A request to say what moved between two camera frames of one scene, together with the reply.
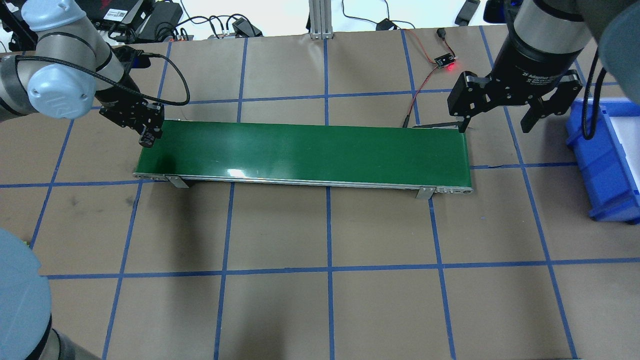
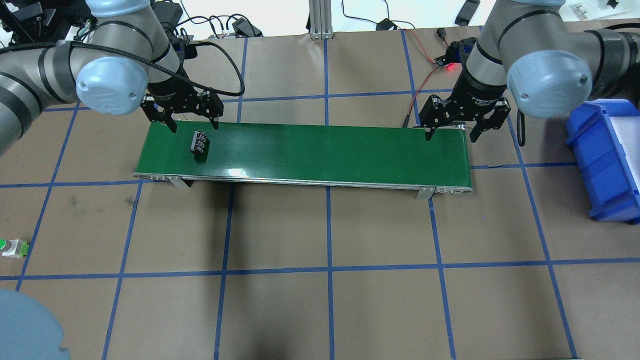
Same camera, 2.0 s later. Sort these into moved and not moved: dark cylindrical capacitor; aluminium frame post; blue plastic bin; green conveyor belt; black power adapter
Moved: dark cylindrical capacitor
Not moved: green conveyor belt; blue plastic bin; black power adapter; aluminium frame post
